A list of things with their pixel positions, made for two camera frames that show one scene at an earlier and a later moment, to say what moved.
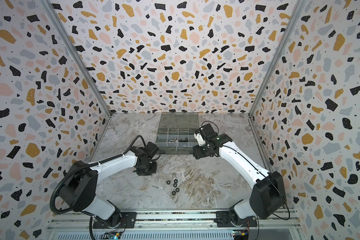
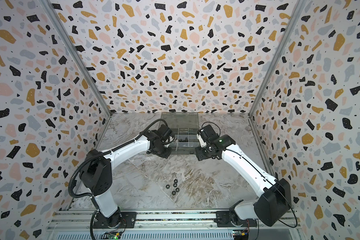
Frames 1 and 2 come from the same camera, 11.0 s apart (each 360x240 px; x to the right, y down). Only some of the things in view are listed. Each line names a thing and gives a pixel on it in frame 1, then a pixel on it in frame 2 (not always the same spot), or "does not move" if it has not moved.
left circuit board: x=112 y=235 does not move
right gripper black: x=199 y=150 does not move
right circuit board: x=240 y=234 does not move
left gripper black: x=154 y=169 to x=165 y=155
